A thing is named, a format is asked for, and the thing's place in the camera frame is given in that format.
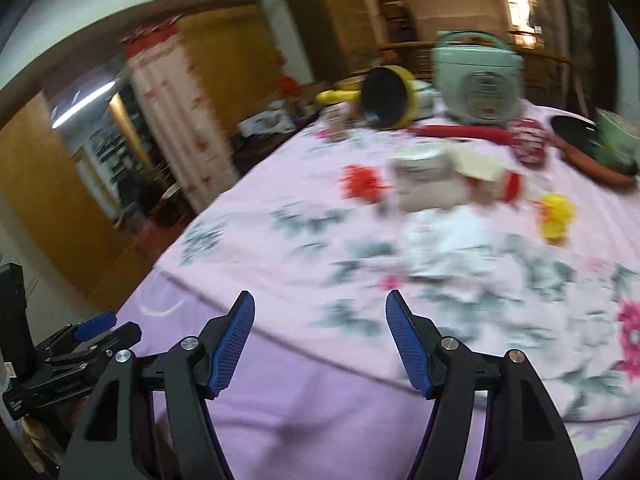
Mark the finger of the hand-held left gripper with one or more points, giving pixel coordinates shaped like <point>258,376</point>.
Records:
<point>100,345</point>
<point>85,329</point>

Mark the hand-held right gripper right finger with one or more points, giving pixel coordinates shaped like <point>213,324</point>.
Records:
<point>407,345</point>

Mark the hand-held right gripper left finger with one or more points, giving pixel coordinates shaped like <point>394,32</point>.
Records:
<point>232,345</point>

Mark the white wrapper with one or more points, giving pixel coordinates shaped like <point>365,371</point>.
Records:
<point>440,240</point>

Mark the white and blue box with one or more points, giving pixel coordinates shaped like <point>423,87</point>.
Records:
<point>427,180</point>

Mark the yellow plastic scrubber ball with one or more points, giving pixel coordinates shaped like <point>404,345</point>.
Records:
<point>556,215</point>

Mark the purple bed sheet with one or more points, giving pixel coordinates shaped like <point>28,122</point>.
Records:
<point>310,400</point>

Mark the pink floral cloth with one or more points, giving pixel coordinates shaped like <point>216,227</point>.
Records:
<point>300,185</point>

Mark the fluorescent tube light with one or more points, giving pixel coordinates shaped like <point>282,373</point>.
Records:
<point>82,106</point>

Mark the white plastic bag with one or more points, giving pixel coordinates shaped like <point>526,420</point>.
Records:
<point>265,124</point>

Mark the glass shaker jar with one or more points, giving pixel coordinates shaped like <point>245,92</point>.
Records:
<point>337,121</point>

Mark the red floral curtain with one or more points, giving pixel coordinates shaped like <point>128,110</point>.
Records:
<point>175,110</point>

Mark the small white pot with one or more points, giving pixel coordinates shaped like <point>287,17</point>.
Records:
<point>425,100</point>

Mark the yellow pan with black inside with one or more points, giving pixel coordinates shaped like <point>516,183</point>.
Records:
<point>385,97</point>

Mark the brown frying pan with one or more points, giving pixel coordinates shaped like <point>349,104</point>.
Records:
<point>580,152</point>

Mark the red hanging ornament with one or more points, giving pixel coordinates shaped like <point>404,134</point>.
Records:
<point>290,85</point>

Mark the green rice cooker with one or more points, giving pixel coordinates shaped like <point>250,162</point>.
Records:
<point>475,80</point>

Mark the wooden wardrobe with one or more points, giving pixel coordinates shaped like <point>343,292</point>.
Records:
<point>230,60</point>

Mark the green paper cup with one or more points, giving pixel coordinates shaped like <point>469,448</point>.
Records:
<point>620,137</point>

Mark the white covered furniture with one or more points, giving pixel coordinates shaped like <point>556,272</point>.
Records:
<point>450,15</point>

